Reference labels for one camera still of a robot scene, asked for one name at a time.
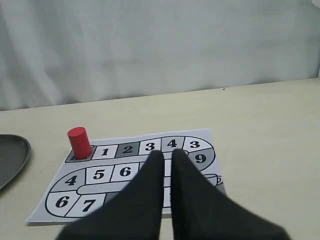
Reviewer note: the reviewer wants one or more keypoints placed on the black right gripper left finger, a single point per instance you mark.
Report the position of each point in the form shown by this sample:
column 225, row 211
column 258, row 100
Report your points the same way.
column 133, row 214

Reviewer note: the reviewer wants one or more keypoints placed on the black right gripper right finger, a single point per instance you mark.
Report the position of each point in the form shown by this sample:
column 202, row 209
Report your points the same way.
column 201, row 212

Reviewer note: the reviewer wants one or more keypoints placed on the red cylinder game piece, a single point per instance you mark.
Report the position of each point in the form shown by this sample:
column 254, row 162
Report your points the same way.
column 79, row 142

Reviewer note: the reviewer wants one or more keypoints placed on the printed paper game board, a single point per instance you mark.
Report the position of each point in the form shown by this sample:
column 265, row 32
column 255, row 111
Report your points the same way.
column 80, row 186

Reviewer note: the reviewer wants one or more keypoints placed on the round metal plate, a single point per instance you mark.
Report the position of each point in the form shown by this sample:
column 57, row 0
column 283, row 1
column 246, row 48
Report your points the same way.
column 15, row 151

